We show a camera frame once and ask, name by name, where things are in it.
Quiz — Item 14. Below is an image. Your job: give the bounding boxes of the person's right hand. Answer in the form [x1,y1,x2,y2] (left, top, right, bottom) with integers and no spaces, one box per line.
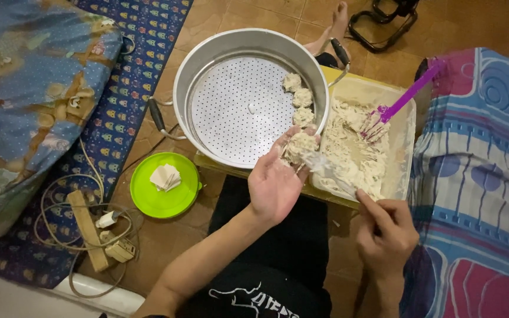
[355,189,420,271]

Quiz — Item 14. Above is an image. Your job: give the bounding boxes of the person's bare leg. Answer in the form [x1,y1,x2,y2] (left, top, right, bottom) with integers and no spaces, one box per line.
[303,1,351,70]

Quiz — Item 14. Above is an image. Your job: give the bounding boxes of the dark blue patterned mat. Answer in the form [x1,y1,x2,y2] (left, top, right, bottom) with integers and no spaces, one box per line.
[0,0,194,290]

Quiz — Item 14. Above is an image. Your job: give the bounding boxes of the white plug adapter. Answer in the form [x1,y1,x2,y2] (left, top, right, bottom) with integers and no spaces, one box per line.
[95,210,121,229]

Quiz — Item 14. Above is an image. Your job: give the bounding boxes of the raw dumpling with wrapper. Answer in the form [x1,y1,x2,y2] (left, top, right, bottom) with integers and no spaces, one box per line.
[282,132,320,168]

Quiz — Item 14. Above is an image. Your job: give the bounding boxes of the thin black cable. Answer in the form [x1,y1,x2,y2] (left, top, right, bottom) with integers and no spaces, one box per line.
[121,123,181,174]

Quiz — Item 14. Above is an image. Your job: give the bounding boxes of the black metal stand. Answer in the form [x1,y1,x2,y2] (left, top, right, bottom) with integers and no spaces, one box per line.
[348,0,420,54]

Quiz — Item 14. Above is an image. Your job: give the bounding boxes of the wooden block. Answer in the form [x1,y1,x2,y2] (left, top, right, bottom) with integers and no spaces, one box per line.
[67,190,110,273]

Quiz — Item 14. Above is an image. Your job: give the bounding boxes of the person's left hand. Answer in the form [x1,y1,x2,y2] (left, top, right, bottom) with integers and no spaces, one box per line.
[247,125,322,227]

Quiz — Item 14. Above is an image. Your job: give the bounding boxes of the blue patterned blanket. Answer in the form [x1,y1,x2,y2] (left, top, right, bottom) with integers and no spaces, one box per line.
[0,0,125,240]

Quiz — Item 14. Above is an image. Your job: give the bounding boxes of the beige power strip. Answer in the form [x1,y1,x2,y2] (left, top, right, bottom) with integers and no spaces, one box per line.
[99,230,137,264]

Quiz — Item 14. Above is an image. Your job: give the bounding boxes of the colourful patterned mattress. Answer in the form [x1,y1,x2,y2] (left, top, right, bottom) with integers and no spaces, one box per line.
[399,47,509,318]

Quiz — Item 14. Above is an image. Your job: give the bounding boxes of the person's black shorts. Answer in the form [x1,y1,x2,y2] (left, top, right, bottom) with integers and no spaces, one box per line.
[208,174,330,288]

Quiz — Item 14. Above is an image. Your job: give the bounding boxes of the person's black printed shirt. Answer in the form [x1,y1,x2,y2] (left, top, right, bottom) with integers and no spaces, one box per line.
[176,263,333,318]

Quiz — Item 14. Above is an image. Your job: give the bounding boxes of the beige power cable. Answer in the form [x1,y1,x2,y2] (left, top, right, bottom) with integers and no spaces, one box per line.
[33,138,144,299]

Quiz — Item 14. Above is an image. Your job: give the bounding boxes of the aluminium steamer pot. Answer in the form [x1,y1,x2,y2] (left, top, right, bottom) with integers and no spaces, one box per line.
[148,28,351,170]

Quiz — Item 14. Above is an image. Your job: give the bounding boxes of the clear plastic container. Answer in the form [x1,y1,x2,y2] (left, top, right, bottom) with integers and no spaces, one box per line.
[309,76,417,203]

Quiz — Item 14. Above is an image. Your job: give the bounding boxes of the green round plastic lid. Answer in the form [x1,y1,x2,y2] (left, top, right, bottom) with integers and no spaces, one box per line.
[129,152,203,220]

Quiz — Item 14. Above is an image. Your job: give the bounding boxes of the pale dumpling filling mixture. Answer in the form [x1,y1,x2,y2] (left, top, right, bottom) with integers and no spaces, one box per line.
[320,99,390,200]

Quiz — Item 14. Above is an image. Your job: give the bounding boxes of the clear plastic spoon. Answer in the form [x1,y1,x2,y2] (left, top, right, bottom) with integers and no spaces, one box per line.
[301,150,360,199]

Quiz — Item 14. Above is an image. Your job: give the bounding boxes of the perforated aluminium steamer plate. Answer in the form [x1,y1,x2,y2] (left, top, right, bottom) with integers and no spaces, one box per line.
[190,56,315,167]

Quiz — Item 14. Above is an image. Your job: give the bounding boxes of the raw shaped dumpling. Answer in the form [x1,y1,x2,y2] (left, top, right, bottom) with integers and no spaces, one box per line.
[282,73,303,93]
[292,88,314,108]
[293,107,315,128]

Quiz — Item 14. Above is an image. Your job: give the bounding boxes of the stack of dumpling wrappers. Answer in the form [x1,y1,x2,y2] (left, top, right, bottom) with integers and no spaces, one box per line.
[149,164,183,193]

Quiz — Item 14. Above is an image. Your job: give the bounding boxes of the purple plastic fork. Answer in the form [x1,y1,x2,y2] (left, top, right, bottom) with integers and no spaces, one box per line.
[360,59,446,143]

